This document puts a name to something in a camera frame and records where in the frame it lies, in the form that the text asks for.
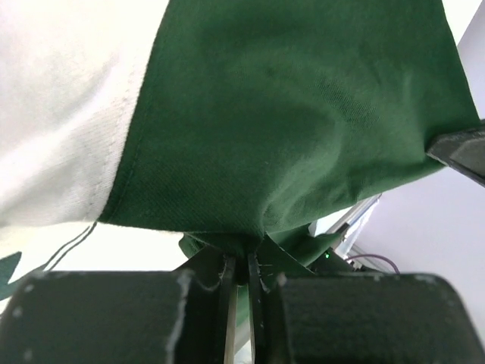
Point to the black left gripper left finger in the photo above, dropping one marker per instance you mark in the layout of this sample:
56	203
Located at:
183	316

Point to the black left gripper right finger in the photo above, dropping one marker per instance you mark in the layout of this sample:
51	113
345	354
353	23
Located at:
298	316

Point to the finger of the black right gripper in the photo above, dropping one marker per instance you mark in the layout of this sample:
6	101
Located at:
462	151

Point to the cream and green t-shirt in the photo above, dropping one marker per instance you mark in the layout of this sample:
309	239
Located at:
220	122

